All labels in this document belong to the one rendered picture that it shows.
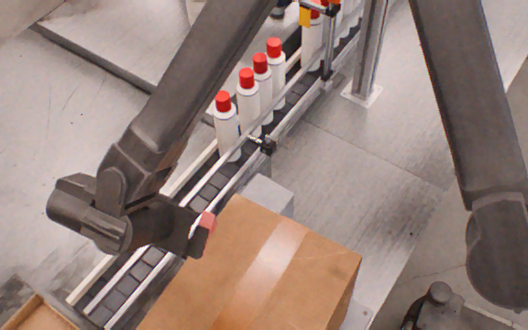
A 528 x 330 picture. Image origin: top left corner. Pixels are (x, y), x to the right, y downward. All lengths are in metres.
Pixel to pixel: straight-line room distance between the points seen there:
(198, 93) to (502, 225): 0.31
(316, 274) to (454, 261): 1.38
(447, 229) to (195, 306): 1.56
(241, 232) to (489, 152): 0.48
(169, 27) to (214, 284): 0.95
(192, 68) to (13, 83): 1.14
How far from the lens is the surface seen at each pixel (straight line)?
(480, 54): 0.48
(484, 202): 0.47
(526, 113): 2.72
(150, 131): 0.58
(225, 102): 1.08
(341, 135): 1.35
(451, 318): 1.76
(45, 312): 1.21
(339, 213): 1.21
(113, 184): 0.60
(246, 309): 0.80
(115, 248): 0.65
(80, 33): 1.65
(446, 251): 2.18
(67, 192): 0.69
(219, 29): 0.54
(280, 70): 1.23
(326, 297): 0.81
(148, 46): 1.55
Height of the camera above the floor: 1.88
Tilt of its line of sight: 55 degrees down
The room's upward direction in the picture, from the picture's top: 4 degrees counter-clockwise
